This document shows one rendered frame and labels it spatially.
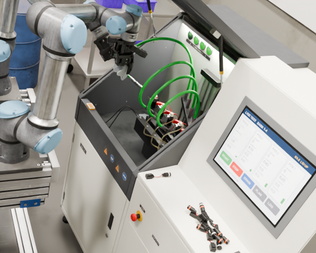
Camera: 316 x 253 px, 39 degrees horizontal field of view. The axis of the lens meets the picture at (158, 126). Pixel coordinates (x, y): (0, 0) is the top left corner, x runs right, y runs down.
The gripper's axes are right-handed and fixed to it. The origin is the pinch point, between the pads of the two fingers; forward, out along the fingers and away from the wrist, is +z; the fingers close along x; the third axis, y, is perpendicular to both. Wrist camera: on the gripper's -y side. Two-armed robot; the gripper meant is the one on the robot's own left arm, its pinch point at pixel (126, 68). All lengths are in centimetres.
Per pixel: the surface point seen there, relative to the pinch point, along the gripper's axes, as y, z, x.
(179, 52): -24.7, 12.0, -32.3
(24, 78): 118, -12, -164
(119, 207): 33, 54, 28
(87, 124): 35.6, 17.1, -4.8
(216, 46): -44.6, 12.8, -2.9
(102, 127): 25.1, 19.0, 8.1
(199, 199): -8, 59, 48
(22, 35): 93, -44, -151
